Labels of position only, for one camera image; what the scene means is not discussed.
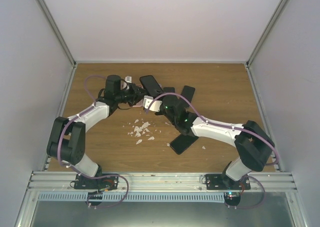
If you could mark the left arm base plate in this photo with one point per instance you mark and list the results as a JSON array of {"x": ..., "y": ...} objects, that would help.
[{"x": 95, "y": 187}]

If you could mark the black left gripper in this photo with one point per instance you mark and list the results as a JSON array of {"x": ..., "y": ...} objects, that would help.
[{"x": 138, "y": 94}]

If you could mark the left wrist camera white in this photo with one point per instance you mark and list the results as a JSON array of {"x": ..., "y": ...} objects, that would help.
[{"x": 125, "y": 83}]

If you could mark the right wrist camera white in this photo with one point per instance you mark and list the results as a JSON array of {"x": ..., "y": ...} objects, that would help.
[{"x": 151, "y": 105}]

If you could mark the grey slotted cable duct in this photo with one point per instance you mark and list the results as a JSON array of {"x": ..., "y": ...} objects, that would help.
[{"x": 182, "y": 197}]

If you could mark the aluminium rail frame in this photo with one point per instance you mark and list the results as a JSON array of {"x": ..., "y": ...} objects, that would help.
[{"x": 158, "y": 182}]

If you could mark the pink phone case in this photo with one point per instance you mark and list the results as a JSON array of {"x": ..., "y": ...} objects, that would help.
[{"x": 137, "y": 104}]

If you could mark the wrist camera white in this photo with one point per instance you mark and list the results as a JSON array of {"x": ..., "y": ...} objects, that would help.
[
  {"x": 151, "y": 105},
  {"x": 125, "y": 83}
]

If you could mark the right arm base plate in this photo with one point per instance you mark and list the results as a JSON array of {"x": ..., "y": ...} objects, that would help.
[{"x": 232, "y": 189}]

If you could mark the black phone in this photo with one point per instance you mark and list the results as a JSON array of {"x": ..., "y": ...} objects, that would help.
[
  {"x": 182, "y": 143},
  {"x": 151, "y": 86}
]

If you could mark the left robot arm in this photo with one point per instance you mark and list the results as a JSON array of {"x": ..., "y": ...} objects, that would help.
[{"x": 67, "y": 141}]

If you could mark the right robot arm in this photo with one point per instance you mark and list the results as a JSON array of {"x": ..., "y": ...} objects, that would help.
[{"x": 253, "y": 145}]

